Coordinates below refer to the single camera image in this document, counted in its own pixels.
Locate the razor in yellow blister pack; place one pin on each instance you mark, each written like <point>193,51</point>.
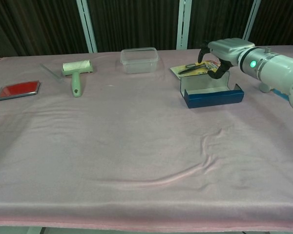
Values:
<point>185,69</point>

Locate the white metal post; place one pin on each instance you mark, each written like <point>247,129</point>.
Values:
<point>86,24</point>
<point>184,24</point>
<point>251,19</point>

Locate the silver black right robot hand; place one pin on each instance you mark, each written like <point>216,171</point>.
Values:
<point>230,48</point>

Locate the red stamp ink pad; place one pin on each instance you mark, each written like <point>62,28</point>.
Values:
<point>18,89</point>

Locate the clear plastic food container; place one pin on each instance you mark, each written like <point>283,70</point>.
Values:
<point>139,63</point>

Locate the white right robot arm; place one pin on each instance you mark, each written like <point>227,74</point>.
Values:
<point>271,65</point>

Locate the wooden massage hammer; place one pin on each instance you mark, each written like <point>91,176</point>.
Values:
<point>263,88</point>

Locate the green lint roller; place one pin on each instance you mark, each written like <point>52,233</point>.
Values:
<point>76,83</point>

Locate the pink tablecloth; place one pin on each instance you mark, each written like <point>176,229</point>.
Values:
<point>136,146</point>

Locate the dark blue glasses case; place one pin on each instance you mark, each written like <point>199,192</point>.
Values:
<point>210,100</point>

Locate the light blue tray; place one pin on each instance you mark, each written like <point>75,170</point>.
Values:
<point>279,93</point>

